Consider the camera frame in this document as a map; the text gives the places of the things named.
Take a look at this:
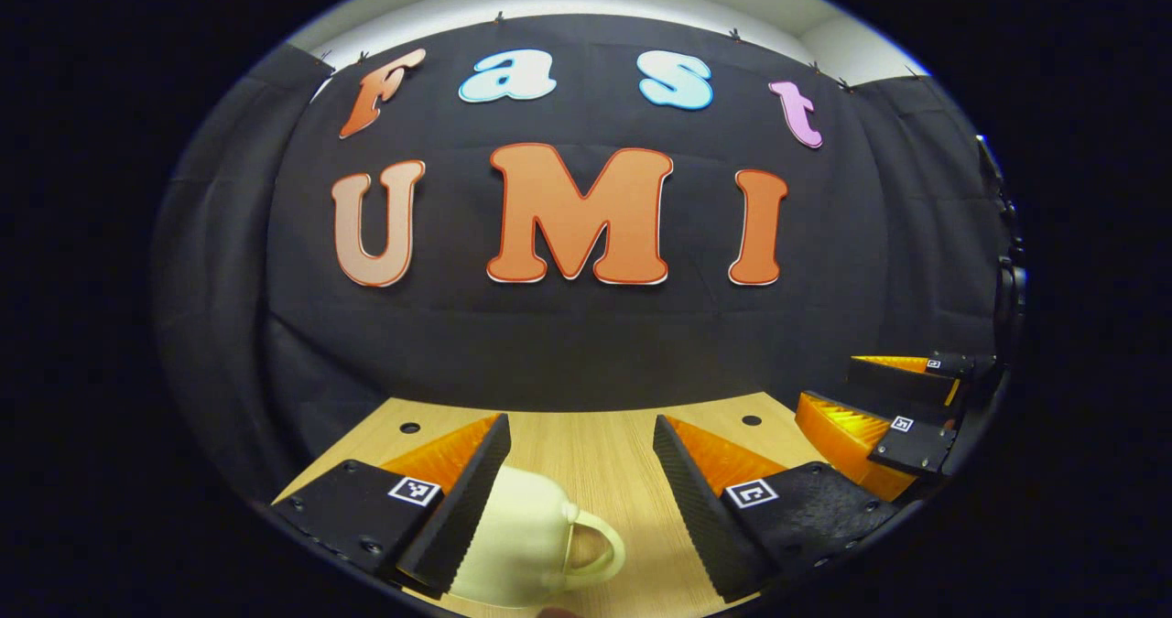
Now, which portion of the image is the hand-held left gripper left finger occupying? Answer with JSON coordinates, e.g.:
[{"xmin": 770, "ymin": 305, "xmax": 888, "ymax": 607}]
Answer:
[{"xmin": 271, "ymin": 412, "xmax": 514, "ymax": 601}]

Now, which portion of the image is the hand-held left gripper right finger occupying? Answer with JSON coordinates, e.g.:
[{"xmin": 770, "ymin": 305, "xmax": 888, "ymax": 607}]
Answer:
[{"xmin": 652, "ymin": 414, "xmax": 906, "ymax": 603}]

